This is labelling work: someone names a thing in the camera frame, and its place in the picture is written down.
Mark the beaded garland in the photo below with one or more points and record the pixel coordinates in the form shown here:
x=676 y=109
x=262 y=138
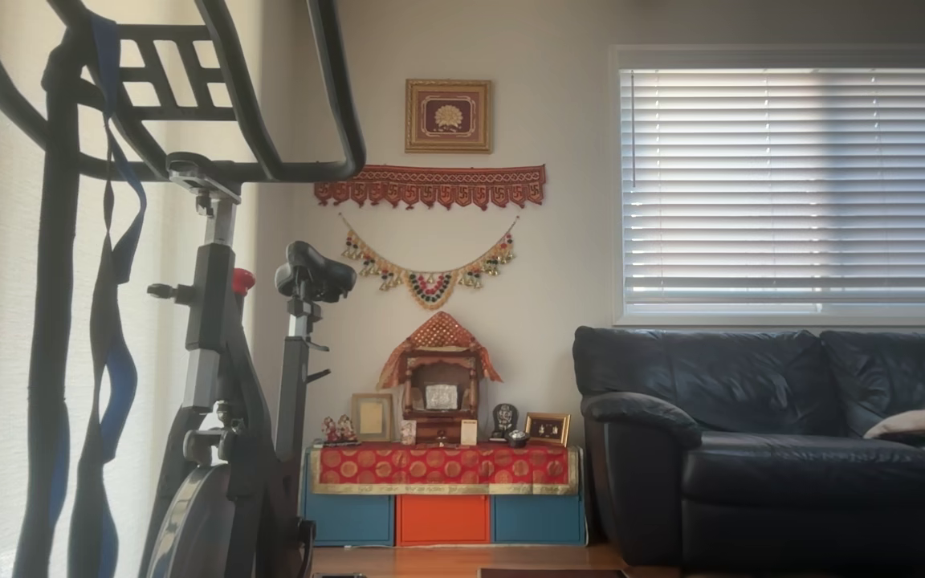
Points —
x=429 y=289

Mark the white window blind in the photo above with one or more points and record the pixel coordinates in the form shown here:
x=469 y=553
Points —
x=792 y=185

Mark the black exercise bike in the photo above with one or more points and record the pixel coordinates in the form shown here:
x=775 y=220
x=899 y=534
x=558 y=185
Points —
x=222 y=337

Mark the small gold picture frame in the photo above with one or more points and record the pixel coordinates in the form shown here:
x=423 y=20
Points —
x=548 y=429

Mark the black leather sofa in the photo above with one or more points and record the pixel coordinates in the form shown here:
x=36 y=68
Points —
x=751 y=449

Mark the red embroidered wall hanging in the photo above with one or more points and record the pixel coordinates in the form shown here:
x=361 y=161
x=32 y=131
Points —
x=430 y=185

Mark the blue and orange cabinet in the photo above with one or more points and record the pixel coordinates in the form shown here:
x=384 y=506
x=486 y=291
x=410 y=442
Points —
x=442 y=522

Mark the red gold patterned cloth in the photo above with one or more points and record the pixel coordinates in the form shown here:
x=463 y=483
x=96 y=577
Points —
x=442 y=467

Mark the dark idol plaque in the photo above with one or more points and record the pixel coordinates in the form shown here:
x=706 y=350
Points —
x=504 y=419

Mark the small figurines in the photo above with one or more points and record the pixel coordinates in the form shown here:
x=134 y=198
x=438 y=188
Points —
x=338 y=431

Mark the small dark bowl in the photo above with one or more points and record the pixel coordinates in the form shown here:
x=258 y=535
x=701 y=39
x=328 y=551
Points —
x=517 y=438

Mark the wooden shrine with canopy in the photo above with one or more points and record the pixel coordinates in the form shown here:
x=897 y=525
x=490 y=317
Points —
x=438 y=377

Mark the pale picture frame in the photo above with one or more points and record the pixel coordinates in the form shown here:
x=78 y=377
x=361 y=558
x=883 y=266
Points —
x=372 y=417

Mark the sheer white curtain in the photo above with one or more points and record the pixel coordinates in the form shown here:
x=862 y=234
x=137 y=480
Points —
x=161 y=241

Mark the white card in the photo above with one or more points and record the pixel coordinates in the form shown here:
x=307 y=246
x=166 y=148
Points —
x=469 y=432

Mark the gold framed wall picture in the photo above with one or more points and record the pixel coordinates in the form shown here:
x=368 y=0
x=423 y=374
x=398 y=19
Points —
x=448 y=116

